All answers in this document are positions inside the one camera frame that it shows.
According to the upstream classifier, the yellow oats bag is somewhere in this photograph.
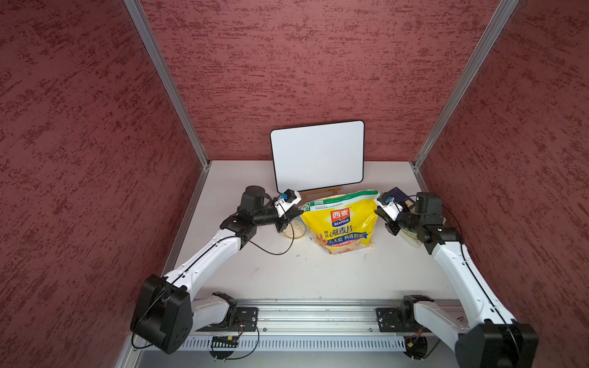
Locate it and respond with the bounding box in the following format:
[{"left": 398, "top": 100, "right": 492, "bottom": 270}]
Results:
[{"left": 301, "top": 190, "right": 379, "bottom": 255}]

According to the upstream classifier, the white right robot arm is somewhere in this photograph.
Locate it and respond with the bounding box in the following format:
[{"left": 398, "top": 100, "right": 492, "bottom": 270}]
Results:
[{"left": 375, "top": 192, "right": 538, "bottom": 367}]

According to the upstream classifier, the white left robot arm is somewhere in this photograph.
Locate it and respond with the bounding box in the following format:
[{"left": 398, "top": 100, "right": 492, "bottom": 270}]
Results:
[{"left": 130, "top": 186, "right": 303, "bottom": 354}]

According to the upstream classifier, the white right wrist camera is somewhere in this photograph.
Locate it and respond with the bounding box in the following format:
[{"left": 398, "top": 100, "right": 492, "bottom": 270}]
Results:
[{"left": 374, "top": 193, "right": 403, "bottom": 219}]

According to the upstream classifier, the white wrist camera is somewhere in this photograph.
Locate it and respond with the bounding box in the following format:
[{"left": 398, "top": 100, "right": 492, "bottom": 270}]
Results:
[
  {"left": 274, "top": 190, "right": 302, "bottom": 212},
  {"left": 374, "top": 193, "right": 403, "bottom": 219}
]

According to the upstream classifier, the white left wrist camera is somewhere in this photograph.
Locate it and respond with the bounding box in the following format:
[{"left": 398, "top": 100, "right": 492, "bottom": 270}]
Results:
[{"left": 274, "top": 190, "right": 302, "bottom": 212}]

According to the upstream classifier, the white board black frame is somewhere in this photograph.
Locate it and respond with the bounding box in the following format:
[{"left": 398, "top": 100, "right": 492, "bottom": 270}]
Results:
[{"left": 270, "top": 121, "right": 365, "bottom": 193}]

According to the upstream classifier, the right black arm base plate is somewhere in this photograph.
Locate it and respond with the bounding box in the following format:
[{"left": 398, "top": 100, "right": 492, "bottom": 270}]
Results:
[{"left": 376, "top": 308, "right": 430, "bottom": 334}]

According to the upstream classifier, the aluminium mounting rail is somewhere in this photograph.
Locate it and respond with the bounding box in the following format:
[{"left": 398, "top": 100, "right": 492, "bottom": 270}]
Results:
[{"left": 192, "top": 298, "right": 500, "bottom": 337}]

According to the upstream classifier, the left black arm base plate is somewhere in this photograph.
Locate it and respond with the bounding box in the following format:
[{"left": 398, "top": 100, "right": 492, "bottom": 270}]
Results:
[{"left": 199, "top": 307, "right": 259, "bottom": 333}]

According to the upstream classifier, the right black base cable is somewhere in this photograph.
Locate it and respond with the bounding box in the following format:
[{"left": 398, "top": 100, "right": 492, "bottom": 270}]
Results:
[{"left": 403, "top": 329, "right": 443, "bottom": 360}]

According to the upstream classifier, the black base cable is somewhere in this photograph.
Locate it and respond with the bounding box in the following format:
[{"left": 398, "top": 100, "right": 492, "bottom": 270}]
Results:
[
  {"left": 403, "top": 329, "right": 443, "bottom": 360},
  {"left": 208, "top": 321, "right": 262, "bottom": 361}
]

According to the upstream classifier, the left black base cable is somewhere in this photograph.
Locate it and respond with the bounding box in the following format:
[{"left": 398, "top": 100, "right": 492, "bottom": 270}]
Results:
[{"left": 208, "top": 321, "right": 262, "bottom": 361}]

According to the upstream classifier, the right aluminium corner post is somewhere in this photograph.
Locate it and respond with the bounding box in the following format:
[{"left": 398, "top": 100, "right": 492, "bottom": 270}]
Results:
[{"left": 413, "top": 0, "right": 519, "bottom": 173}]

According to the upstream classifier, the aluminium corner post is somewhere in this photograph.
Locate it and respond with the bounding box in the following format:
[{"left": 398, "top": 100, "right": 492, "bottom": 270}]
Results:
[
  {"left": 123, "top": 0, "right": 212, "bottom": 170},
  {"left": 413, "top": 0, "right": 519, "bottom": 173}
]

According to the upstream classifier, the left aluminium corner post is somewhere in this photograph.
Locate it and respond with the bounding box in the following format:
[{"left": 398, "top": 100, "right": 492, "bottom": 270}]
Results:
[{"left": 123, "top": 0, "right": 212, "bottom": 170}]

